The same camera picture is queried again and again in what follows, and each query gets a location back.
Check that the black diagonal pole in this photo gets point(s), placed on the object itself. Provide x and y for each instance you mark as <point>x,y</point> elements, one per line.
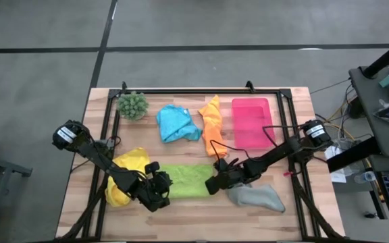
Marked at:
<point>383,59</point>

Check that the small red tag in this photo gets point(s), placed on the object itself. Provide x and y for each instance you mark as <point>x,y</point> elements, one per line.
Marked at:
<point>287,175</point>

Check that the pink plastic tray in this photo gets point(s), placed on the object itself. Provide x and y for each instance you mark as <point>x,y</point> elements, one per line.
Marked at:
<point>252,125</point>

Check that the grey microfiber towel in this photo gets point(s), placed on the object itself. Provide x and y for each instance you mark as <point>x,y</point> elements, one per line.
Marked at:
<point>258,199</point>

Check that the green microfiber towel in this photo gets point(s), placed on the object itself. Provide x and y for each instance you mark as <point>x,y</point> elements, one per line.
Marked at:
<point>187,180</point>

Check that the green plant in patterned pot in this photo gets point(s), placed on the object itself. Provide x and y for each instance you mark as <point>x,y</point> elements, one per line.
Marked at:
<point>132,105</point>

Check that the white paper sheet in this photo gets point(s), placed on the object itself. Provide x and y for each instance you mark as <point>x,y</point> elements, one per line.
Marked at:
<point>338,175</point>

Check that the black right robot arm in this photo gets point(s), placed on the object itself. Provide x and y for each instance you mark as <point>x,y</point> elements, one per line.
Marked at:
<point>275,153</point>

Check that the small teal box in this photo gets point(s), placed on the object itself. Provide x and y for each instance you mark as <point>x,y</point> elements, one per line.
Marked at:
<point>388,80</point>

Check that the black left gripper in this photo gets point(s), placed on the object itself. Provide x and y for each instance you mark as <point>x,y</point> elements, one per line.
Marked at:
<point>155,192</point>

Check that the blue microfiber towel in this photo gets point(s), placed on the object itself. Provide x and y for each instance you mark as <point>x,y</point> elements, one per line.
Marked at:
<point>176,123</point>

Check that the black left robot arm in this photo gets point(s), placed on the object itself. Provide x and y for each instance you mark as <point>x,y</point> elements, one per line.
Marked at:
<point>90,148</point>

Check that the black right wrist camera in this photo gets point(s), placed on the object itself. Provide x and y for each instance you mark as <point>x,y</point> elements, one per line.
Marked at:
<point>215,185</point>

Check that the orange microfiber towel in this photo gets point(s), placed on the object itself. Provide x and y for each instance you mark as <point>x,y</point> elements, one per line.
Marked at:
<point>213,128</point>

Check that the clear plastic bottle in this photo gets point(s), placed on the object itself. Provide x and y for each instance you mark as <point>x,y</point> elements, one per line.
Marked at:
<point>366,176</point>

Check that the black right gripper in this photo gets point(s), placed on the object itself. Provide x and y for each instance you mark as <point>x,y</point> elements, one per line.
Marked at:
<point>235,172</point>

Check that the dark grey side desk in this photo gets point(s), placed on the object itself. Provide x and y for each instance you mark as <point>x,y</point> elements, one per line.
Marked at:
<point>380,135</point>

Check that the yellow microfiber towel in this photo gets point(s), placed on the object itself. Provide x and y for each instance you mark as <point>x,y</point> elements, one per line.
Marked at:
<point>133,160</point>

